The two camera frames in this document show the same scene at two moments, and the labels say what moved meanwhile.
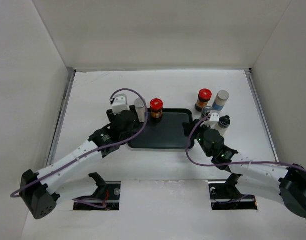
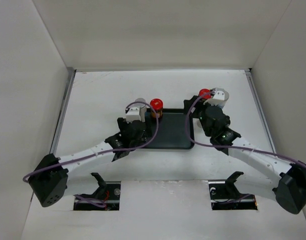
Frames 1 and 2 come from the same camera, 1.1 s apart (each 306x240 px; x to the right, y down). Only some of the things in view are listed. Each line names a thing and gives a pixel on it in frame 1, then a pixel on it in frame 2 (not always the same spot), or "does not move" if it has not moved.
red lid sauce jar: (204, 95) does not move
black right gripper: (187, 126) -> (198, 106)
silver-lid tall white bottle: (140, 106) does not move
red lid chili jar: (156, 105) does not move
